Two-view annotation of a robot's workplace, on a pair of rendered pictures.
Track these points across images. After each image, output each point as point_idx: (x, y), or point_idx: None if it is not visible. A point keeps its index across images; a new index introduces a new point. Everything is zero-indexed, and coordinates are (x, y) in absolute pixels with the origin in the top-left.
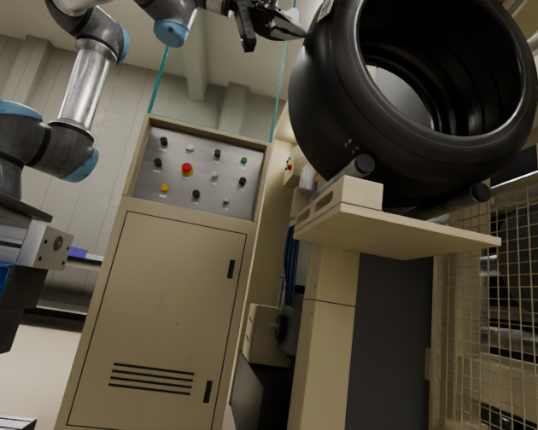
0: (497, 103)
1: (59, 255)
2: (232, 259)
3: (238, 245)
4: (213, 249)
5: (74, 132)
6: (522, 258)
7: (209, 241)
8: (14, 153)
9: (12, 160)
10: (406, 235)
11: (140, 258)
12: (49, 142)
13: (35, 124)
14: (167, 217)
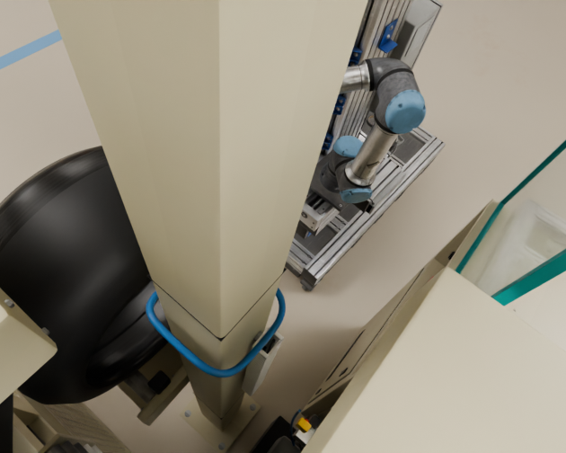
0: None
1: (307, 221)
2: (346, 369)
3: (349, 369)
4: (361, 350)
5: (343, 172)
6: None
7: (367, 342)
8: (331, 167)
9: (330, 170)
10: None
11: (393, 302)
12: (336, 170)
13: (338, 157)
14: (402, 298)
